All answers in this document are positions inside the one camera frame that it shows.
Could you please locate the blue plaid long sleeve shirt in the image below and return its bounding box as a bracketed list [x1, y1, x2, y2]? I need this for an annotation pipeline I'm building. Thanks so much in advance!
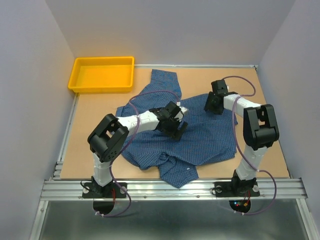
[115, 69, 237, 188]

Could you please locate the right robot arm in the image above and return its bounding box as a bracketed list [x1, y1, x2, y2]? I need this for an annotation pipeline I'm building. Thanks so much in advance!
[204, 79, 280, 198]

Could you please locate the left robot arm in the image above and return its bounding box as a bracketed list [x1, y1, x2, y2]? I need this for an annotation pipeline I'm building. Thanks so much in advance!
[84, 101, 189, 198]

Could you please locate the yellow plastic bin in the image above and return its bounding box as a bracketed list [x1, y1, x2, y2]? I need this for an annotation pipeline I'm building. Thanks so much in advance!
[68, 56, 135, 94]

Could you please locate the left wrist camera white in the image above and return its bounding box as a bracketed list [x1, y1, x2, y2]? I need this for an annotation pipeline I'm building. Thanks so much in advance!
[175, 101, 189, 120]

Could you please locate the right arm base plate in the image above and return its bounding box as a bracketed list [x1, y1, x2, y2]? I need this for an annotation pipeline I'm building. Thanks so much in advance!
[211, 181, 261, 198]

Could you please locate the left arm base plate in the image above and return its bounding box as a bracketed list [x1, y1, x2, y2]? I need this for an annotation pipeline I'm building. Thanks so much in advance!
[80, 181, 127, 200]

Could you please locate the aluminium mounting rail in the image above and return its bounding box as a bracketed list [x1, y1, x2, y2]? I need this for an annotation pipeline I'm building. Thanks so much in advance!
[39, 161, 310, 201]

